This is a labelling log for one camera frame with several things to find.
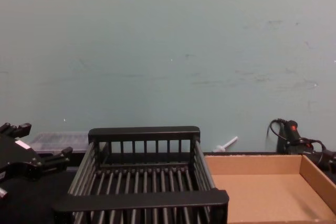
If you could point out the black rack with steel bars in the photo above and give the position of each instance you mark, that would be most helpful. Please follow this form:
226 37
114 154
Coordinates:
144 203

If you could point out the black flat upright strip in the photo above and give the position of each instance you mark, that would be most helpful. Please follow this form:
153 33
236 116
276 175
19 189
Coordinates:
281 142

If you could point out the shallow brown cardboard tray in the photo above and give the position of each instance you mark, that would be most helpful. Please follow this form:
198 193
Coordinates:
262 195

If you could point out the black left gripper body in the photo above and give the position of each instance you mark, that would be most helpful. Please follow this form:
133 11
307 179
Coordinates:
18 158

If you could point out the clear plastic case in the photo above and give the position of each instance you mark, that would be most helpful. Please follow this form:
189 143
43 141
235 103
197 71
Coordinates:
57 140

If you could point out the plain pale wall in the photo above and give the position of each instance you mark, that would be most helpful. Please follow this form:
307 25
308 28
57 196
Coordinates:
157 51

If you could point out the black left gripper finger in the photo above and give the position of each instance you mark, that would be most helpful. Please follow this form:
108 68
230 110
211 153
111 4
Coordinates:
56 159
18 130

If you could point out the small white plastic piece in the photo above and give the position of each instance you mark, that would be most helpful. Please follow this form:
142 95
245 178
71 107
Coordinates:
231 141

